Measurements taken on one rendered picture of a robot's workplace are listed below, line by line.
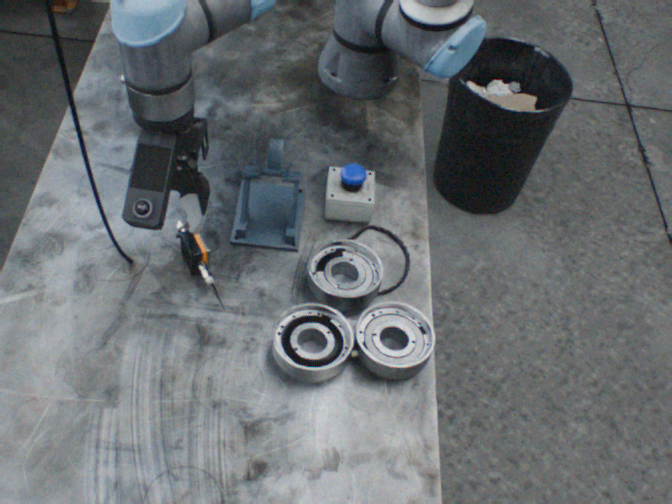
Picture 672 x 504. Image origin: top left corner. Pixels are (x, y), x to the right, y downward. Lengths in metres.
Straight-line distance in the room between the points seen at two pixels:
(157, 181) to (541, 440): 1.34
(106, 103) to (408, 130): 0.51
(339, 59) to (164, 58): 0.62
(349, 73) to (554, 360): 1.07
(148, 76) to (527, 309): 1.57
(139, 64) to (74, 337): 0.39
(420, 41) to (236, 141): 0.34
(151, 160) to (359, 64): 0.57
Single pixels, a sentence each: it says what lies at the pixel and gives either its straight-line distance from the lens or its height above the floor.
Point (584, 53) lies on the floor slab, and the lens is 3.29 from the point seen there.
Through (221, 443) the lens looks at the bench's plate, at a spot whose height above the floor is 0.80.
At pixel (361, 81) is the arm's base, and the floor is 0.83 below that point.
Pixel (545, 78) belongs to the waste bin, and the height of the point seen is 0.36.
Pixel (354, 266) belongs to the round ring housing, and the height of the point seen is 0.83.
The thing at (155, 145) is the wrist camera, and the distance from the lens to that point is 0.95.
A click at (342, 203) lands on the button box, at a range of 1.20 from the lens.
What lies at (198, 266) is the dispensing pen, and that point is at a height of 0.82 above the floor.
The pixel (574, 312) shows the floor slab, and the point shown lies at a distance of 2.30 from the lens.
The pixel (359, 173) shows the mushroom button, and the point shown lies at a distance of 1.20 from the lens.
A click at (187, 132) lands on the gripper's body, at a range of 1.00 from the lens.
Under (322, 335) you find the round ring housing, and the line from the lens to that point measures 1.06.
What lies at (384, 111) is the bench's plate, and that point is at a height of 0.80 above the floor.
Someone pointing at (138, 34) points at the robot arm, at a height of 1.21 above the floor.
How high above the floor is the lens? 1.69
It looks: 49 degrees down
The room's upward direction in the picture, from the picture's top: 10 degrees clockwise
